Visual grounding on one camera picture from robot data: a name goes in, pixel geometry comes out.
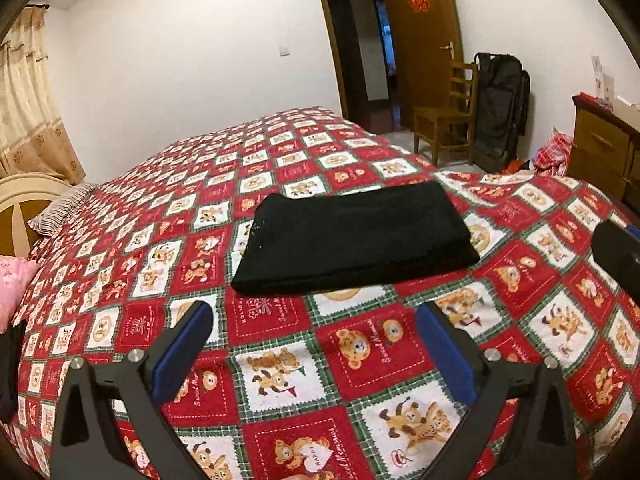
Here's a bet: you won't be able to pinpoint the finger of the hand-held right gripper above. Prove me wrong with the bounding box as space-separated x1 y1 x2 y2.
594 220 640 292

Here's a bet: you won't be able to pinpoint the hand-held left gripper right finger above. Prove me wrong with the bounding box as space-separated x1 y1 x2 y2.
415 302 581 480

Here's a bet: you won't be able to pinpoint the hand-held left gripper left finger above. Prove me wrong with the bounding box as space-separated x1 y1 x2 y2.
50 300 216 480

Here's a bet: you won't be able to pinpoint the black pants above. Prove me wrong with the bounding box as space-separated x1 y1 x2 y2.
230 181 482 297

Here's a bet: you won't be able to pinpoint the wooden dresser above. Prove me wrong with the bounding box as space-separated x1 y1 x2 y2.
569 92 640 208

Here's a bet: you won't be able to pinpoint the red printed bear blanket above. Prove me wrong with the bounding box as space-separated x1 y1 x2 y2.
0 106 640 480

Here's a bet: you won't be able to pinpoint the red plaid cloth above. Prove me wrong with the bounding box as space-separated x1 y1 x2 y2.
531 129 576 177

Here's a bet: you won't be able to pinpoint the white box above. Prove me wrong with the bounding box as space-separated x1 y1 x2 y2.
611 96 640 122

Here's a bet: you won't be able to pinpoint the dark cloth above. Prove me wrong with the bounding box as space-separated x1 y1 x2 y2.
0 320 29 424

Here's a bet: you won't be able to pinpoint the white card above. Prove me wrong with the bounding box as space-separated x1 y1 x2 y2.
591 54 617 102

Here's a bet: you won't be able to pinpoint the pink pillow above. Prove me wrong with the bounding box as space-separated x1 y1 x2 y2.
0 255 41 332

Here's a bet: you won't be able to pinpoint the black bag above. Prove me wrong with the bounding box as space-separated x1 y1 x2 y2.
471 52 532 174

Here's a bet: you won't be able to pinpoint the striped pillow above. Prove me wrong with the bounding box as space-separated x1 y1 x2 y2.
27 182 103 237

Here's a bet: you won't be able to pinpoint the cream bed headboard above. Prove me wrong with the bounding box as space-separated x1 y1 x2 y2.
0 172 76 261

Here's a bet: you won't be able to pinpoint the wooden chair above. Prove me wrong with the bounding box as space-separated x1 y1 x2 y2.
412 60 479 166

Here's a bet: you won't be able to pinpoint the wooden door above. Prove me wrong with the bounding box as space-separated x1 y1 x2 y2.
381 0 466 137

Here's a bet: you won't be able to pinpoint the beige patterned curtain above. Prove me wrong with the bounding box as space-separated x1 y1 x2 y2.
0 4 87 187

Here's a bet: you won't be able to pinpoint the wooden door frame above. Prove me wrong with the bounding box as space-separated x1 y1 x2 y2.
311 0 396 126

